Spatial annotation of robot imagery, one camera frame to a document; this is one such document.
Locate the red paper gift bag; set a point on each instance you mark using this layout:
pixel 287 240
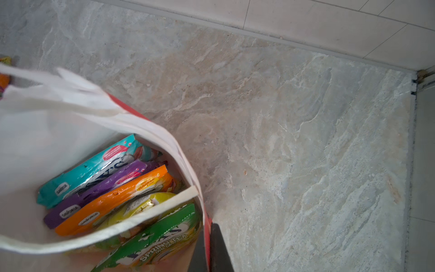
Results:
pixel 47 128

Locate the green Fox's candy bag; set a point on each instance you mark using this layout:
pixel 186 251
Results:
pixel 158 241

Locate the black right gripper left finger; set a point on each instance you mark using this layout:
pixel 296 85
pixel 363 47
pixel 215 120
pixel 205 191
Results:
pixel 198 262

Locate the purple snack packet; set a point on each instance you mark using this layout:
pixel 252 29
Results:
pixel 70 205

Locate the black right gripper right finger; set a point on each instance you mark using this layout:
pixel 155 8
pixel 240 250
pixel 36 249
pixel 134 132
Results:
pixel 220 258

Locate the teal snack packet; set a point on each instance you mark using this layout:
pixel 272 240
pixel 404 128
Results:
pixel 94 170

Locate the orange snack packet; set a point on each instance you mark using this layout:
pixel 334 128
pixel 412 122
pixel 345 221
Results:
pixel 88 217

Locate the yellow green snack packet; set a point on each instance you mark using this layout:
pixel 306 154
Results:
pixel 133 207

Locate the red orange Fox's candy bag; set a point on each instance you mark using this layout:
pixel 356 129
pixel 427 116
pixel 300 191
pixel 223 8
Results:
pixel 5 79

